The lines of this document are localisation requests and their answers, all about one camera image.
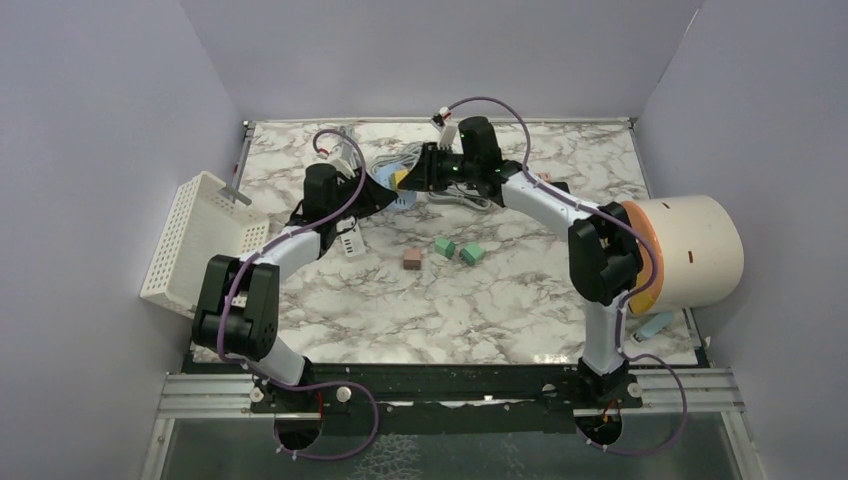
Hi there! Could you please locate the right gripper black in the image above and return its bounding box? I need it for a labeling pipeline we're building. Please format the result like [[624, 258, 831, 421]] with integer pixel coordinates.
[[401, 142, 480, 192]]

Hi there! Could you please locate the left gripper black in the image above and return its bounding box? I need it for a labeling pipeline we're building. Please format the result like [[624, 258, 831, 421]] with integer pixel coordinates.
[[327, 165, 394, 221]]

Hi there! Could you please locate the round blue power socket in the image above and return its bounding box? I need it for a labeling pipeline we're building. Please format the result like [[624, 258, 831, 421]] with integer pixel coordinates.
[[373, 163, 417, 211]]

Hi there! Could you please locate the white power strip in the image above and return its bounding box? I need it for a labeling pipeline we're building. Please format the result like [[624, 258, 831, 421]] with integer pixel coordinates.
[[337, 217, 367, 258]]

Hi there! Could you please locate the pink plug adapter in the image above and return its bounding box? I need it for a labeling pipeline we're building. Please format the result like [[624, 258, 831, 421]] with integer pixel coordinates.
[[402, 248, 423, 271]]

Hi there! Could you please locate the green plug adapter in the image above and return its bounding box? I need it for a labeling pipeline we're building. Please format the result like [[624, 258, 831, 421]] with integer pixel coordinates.
[[459, 243, 486, 266], [433, 237, 456, 259]]

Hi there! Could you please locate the yellow plug adapter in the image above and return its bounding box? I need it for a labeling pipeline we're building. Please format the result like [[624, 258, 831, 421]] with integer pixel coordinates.
[[388, 169, 408, 190]]

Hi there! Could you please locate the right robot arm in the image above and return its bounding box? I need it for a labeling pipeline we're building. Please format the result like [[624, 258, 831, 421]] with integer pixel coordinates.
[[395, 116, 643, 407]]

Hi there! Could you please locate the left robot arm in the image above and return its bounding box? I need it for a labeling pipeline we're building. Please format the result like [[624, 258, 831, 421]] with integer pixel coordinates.
[[192, 163, 398, 411]]

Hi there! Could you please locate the black power strip front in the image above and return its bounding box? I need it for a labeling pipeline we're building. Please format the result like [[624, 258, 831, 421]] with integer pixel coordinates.
[[535, 181, 570, 197]]

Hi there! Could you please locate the white perforated plastic basket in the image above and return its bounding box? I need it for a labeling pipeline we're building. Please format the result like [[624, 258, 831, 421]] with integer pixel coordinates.
[[140, 171, 269, 318]]

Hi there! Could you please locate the light blue small object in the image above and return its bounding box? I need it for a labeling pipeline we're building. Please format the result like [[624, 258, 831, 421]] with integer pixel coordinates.
[[631, 312, 674, 343]]

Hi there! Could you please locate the cream cylinder with orange lid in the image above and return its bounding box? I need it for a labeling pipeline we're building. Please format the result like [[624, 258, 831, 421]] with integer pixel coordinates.
[[622, 195, 744, 315]]

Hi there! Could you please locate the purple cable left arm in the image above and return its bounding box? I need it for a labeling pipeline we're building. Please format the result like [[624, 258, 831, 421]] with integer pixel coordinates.
[[217, 129, 381, 462]]

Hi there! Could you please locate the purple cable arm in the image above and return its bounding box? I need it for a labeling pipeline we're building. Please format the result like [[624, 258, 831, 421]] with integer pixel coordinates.
[[217, 129, 381, 462], [430, 96, 689, 458]]

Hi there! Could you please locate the grey cable bundle front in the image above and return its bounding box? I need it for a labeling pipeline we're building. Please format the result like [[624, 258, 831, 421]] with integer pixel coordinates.
[[427, 188, 495, 212]]

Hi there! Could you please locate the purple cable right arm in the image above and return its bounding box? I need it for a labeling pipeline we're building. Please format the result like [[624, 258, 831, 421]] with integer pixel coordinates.
[[430, 96, 689, 458]]

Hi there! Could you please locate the aluminium rail base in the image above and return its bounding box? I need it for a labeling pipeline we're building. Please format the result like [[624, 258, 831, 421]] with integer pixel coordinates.
[[156, 368, 746, 421]]

